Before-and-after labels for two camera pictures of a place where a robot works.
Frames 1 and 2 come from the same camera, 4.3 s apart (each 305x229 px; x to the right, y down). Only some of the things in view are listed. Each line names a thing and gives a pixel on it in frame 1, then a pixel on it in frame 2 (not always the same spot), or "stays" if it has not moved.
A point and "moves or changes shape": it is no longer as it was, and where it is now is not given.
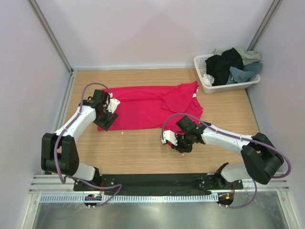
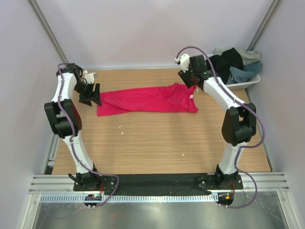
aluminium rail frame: [56, 184] stays
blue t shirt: [249, 70] stays
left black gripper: [106, 124] -> [86, 99]
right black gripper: [180, 148] -> [184, 77]
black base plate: [152, 183] stays
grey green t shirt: [248, 57] stays
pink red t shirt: [155, 107] moves or changes shape
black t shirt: [218, 66] stays
